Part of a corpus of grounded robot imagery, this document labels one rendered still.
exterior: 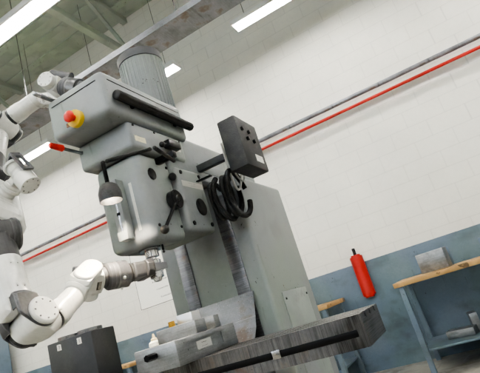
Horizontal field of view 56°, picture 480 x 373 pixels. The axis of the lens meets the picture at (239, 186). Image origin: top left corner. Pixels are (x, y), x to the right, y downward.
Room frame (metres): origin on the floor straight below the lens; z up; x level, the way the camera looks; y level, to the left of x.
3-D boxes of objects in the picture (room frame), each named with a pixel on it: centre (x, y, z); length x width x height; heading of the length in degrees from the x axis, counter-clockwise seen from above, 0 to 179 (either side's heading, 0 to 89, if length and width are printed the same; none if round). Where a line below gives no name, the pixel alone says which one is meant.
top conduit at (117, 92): (1.51, 0.21, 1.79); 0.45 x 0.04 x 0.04; 157
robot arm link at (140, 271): (1.47, 0.43, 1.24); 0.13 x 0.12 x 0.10; 42
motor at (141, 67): (1.76, 0.26, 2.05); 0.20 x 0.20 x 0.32
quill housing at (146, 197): (1.53, 0.36, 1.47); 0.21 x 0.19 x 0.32; 67
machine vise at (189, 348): (1.47, 0.30, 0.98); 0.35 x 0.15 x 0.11; 157
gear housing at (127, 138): (1.57, 0.34, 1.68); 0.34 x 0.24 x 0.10; 157
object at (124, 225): (1.43, 0.40, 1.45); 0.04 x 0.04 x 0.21; 67
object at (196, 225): (1.71, 0.28, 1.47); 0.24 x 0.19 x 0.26; 67
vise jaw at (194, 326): (1.45, 0.31, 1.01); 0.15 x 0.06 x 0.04; 67
